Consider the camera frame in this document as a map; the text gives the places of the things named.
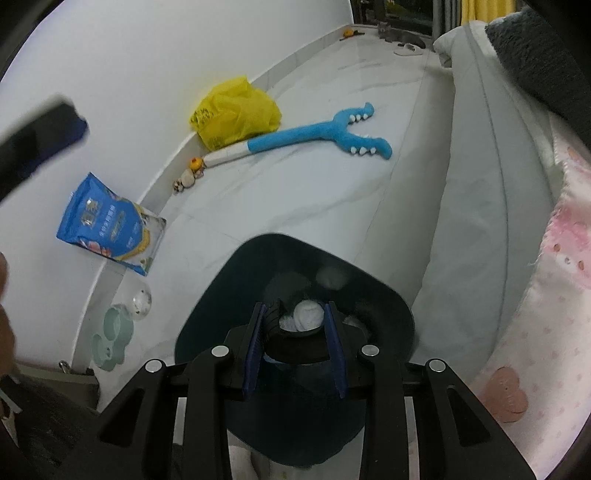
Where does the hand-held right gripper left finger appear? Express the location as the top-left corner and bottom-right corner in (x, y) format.
(95, 302), (269, 480)

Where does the dark grey plush blanket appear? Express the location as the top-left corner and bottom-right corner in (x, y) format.
(484, 4), (591, 153)

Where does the yellow curtain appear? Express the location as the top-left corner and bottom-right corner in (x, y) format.
(461, 0), (518, 24)

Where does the person's left hand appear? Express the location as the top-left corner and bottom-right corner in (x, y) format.
(0, 253), (19, 377)

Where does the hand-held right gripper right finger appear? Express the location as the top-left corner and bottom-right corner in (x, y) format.
(324, 301), (539, 480)

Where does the blue forked plush toy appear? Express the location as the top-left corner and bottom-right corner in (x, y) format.
(203, 102), (393, 169)

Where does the clear plastic ball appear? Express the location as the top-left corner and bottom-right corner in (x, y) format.
(130, 282), (153, 319)

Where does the pink printed blanket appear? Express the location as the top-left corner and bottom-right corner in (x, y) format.
(471, 134), (591, 480)

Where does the dark glass window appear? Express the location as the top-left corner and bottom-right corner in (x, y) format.
(351, 0), (435, 35)

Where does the green pet bowl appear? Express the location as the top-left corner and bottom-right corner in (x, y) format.
(91, 302), (134, 371)

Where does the grey cat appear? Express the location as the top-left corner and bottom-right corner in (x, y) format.
(376, 21), (428, 48)

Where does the blue pet food bag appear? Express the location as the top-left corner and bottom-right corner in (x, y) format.
(56, 172), (168, 277)

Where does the white and black wad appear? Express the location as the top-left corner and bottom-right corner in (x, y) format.
(265, 298), (331, 363)

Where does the yellow plastic bag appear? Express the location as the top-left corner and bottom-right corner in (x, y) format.
(188, 76), (282, 152)

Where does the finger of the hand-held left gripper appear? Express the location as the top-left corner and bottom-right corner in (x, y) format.
(0, 95), (89, 204)

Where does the dark teal trash bin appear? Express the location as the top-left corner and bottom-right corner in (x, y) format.
(174, 234), (416, 469)

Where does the grey curtain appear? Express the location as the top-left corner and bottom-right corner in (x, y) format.
(431, 0), (462, 42)

